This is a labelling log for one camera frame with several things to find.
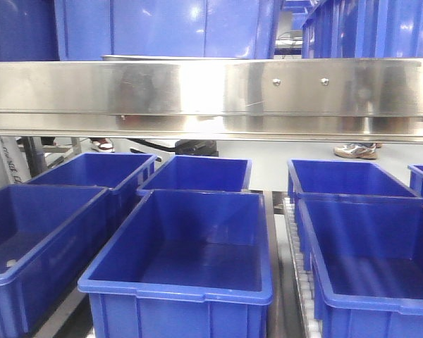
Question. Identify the red white shoe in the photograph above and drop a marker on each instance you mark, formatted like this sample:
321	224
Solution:
103	145

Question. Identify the white sneaker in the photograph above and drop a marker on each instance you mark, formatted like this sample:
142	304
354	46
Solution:
356	151

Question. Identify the stainless steel shelf rail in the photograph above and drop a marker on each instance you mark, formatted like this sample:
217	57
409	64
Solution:
337	99

